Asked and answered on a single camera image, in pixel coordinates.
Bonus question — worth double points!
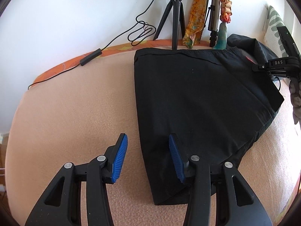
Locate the black ring light cable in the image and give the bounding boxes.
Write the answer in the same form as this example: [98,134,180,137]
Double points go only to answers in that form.
[27,0,168,90]

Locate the orange floral scarf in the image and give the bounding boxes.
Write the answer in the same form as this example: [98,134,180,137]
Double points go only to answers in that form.
[182,0,208,49]

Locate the black pants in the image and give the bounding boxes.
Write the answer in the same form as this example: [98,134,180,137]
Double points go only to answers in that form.
[134,47,284,206]

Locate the black mini tripod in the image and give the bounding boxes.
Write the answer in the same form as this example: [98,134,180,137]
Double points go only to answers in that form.
[154,0,186,50]

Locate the dark folded clothes pile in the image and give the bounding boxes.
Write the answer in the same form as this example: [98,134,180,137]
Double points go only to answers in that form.
[227,34,278,64]

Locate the grey gloved right hand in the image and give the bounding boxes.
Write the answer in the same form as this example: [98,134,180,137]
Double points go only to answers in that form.
[289,78,301,124]

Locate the orange knotted fabric garland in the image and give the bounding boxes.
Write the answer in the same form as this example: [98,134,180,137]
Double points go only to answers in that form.
[213,0,232,50]

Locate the orange floral bed sheet mattress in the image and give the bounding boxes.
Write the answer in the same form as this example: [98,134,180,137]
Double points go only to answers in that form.
[5,50,300,225]

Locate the grey folded tripod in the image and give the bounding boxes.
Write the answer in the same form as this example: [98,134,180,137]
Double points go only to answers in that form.
[207,0,220,47]

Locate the green white patterned pillow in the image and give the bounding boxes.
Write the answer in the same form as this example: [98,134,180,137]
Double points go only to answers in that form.
[263,4,288,58]

